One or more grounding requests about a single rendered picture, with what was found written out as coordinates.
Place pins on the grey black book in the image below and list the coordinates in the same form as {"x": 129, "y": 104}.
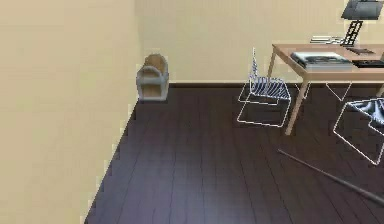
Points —
{"x": 321, "y": 60}

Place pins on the light wooden table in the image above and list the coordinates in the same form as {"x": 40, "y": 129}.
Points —
{"x": 328, "y": 75}

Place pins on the white grey striped flat object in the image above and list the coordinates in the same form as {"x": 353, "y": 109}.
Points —
{"x": 326, "y": 40}

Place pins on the dark grey long rod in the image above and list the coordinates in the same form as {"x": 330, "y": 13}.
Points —
{"x": 343, "y": 182}

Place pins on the dark flat remote control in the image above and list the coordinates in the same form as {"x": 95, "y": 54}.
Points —
{"x": 360, "y": 51}

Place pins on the black flat laptop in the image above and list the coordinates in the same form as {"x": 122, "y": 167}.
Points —
{"x": 368, "y": 63}

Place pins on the dark grey desk lamp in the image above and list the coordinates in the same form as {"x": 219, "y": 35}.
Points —
{"x": 363, "y": 9}

